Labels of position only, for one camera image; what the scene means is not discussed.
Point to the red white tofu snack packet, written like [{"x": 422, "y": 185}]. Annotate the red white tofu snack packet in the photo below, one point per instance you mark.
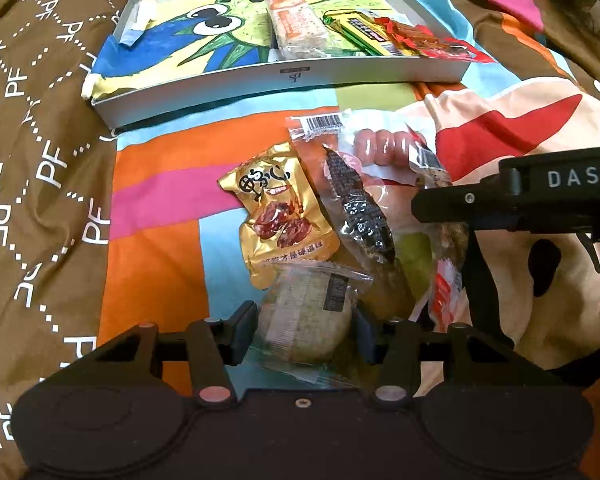
[{"x": 425, "y": 43}]

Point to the round cookie clear wrapper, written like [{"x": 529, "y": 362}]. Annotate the round cookie clear wrapper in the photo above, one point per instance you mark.
[{"x": 305, "y": 321}]

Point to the orange white cake bar packet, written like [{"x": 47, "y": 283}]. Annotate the orange white cake bar packet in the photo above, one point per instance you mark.
[{"x": 299, "y": 33}]

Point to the red nut snack packet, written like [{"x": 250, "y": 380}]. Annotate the red nut snack packet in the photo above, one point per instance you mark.
[{"x": 447, "y": 279}]

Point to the grey shallow tray box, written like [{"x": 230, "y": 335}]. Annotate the grey shallow tray box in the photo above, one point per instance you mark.
[{"x": 359, "y": 51}]

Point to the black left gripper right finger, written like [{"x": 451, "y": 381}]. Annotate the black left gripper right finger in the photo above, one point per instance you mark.
[{"x": 393, "y": 348}]

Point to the pink sausage packet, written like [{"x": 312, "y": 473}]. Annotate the pink sausage packet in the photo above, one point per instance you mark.
[{"x": 380, "y": 145}]

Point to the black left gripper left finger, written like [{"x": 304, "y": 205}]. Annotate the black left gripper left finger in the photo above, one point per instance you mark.
[{"x": 212, "y": 347}]

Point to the gold duck snack packet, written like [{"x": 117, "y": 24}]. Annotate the gold duck snack packet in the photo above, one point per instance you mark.
[{"x": 285, "y": 220}]

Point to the cartoon drawing paper liner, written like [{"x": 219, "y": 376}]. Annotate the cartoon drawing paper liner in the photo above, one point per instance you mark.
[{"x": 168, "y": 40}]

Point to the brown PF patterned quilt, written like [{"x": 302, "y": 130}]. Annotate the brown PF patterned quilt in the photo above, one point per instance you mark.
[{"x": 56, "y": 162}]

